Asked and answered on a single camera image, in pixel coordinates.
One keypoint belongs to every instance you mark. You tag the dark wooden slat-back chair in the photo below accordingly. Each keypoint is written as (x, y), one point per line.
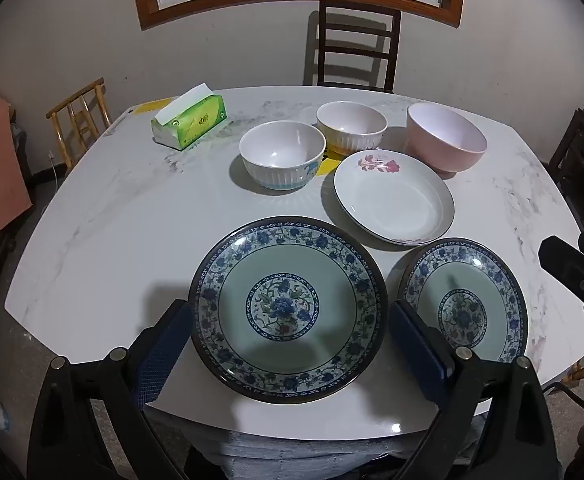
(357, 50)

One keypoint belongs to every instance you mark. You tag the large blue floral plate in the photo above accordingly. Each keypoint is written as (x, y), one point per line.
(322, 270)

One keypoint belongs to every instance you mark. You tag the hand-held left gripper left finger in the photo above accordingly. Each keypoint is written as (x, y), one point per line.
(164, 350)

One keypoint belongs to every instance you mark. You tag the white plate with pink flower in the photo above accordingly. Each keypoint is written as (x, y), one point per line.
(392, 200)

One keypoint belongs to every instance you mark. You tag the small blue floral plate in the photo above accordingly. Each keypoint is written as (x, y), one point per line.
(472, 280)

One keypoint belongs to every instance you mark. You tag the white bowl with blue print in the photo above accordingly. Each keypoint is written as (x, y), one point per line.
(277, 175)

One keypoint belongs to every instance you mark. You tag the green tissue pack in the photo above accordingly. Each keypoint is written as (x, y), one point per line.
(197, 122)

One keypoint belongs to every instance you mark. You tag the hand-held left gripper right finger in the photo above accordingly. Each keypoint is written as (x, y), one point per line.
(419, 355)

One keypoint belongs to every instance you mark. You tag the yellow rectangular table label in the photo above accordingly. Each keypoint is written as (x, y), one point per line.
(147, 106)

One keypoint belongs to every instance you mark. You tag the bamboo chair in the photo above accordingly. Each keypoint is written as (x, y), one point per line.
(79, 120)

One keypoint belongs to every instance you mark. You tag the white bowl with pink band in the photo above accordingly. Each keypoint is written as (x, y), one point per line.
(352, 140)

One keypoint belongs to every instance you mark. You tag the round yellow warning sticker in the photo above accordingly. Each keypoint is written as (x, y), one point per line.
(329, 162)

